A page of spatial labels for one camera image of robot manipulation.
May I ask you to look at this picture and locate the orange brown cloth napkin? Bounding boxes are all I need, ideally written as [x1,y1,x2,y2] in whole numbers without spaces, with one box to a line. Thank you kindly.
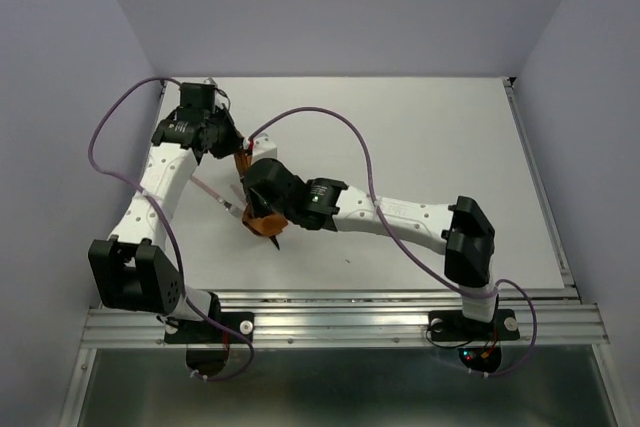
[234,140,288,240]

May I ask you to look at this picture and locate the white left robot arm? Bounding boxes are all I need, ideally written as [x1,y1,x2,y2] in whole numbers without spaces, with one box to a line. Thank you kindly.
[88,81,243,341]

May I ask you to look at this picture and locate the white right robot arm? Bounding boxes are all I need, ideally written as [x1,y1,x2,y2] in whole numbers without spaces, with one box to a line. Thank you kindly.
[243,158,497,337]

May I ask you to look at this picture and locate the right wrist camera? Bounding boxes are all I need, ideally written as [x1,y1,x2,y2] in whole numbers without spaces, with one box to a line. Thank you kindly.
[251,135,278,164]

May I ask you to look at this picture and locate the pink handled fork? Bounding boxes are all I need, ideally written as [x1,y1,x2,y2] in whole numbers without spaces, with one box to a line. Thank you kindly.
[190,176,244,219]

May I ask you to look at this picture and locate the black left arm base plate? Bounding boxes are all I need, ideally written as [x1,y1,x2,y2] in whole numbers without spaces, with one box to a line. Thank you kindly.
[164,311,255,345]

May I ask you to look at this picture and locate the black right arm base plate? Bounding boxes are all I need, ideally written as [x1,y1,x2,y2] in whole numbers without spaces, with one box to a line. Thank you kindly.
[427,309,520,343]

